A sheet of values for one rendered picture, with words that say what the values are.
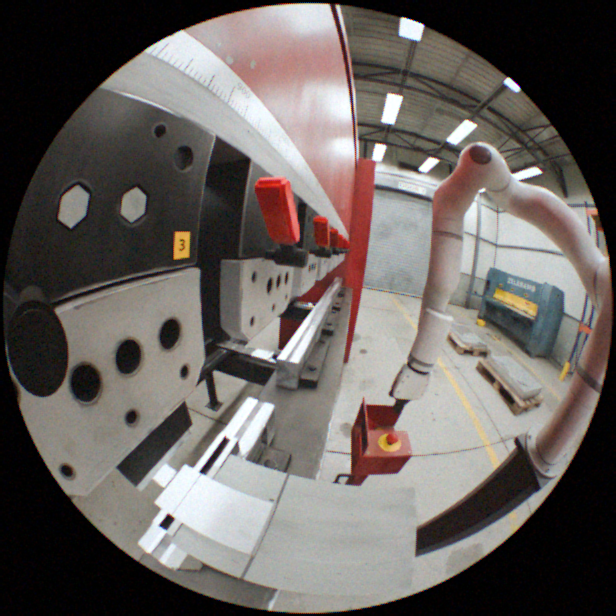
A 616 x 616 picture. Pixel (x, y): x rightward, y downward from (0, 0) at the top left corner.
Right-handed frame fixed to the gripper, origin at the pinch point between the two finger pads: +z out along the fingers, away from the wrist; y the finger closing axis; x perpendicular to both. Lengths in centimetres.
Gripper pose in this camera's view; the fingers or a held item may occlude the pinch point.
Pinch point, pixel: (398, 406)
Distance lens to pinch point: 70.1
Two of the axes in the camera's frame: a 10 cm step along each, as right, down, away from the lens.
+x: 1.3, -2.8, 9.5
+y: 9.7, 2.2, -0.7
